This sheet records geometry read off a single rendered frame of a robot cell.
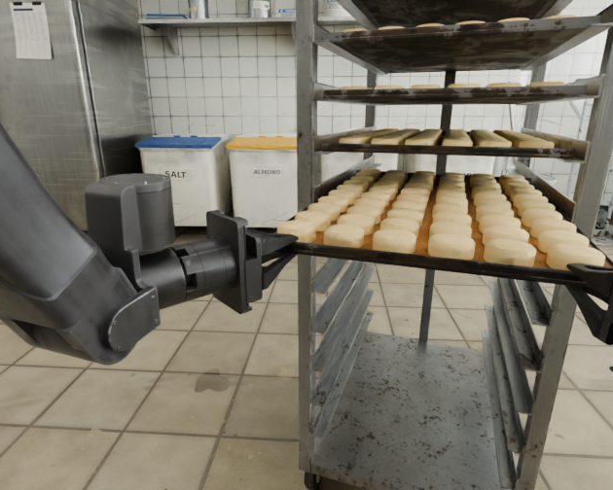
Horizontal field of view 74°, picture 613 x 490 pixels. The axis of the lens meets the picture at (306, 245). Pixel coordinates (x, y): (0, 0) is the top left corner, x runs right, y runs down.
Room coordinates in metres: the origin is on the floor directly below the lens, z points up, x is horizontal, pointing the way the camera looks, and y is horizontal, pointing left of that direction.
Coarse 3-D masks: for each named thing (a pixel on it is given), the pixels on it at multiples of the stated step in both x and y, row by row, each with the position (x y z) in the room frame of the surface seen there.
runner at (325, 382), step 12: (360, 300) 1.21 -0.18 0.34; (360, 312) 1.16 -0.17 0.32; (348, 324) 1.05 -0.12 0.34; (348, 336) 1.01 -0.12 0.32; (336, 348) 0.92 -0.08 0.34; (348, 348) 0.95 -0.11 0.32; (336, 360) 0.90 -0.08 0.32; (324, 372) 0.82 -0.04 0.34; (336, 372) 0.84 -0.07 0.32; (324, 384) 0.80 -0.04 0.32; (312, 396) 0.74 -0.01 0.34; (324, 396) 0.76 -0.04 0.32
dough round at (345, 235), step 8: (344, 224) 0.50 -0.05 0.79; (328, 232) 0.47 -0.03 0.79; (336, 232) 0.46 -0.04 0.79; (344, 232) 0.46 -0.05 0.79; (352, 232) 0.46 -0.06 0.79; (360, 232) 0.46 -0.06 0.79; (328, 240) 0.46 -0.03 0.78; (336, 240) 0.46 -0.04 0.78; (344, 240) 0.45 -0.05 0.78; (352, 240) 0.45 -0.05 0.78; (360, 240) 0.46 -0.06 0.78
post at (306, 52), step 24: (312, 0) 0.74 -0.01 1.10; (312, 48) 0.74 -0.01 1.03; (312, 72) 0.74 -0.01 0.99; (312, 120) 0.74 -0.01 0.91; (312, 168) 0.74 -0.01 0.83; (312, 264) 0.74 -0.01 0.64; (312, 312) 0.74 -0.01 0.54; (312, 336) 0.74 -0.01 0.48; (312, 384) 0.75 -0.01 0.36; (312, 408) 0.75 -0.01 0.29; (312, 456) 0.75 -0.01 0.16
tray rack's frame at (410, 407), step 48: (432, 288) 1.26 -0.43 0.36; (384, 336) 1.29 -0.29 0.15; (384, 384) 1.02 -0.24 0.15; (432, 384) 1.02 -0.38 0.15; (480, 384) 1.02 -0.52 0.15; (336, 432) 0.83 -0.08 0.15; (384, 432) 0.83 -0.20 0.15; (432, 432) 0.83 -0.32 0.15; (480, 432) 0.83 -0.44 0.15; (384, 480) 0.69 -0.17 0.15; (432, 480) 0.69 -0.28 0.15; (480, 480) 0.69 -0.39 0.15
